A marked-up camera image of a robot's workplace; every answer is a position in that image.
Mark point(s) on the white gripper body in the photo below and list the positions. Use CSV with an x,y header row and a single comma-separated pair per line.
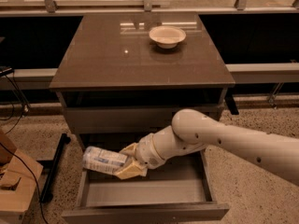
x,y
147,152

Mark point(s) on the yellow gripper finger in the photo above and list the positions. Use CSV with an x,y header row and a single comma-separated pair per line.
x,y
129,150
130,169

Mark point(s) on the blue plastic water bottle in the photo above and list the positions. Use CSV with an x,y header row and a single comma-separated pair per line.
x,y
102,160

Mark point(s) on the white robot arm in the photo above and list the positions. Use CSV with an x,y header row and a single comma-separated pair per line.
x,y
192,131

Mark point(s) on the closed grey upper drawer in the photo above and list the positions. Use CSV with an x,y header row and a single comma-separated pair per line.
x,y
141,119

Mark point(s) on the open grey bottom drawer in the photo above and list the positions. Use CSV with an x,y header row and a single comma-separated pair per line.
x,y
179,191

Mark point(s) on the grey drawer cabinet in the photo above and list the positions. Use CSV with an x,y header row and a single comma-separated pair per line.
x,y
112,62

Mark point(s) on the black metal floor bar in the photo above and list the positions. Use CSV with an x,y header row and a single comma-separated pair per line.
x,y
52,166

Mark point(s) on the cardboard box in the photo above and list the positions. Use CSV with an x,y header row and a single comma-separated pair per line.
x,y
18,181

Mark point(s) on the white paper bowl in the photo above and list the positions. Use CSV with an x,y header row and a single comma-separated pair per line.
x,y
167,37

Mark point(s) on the black device on left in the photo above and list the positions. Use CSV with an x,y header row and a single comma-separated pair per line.
x,y
5,70

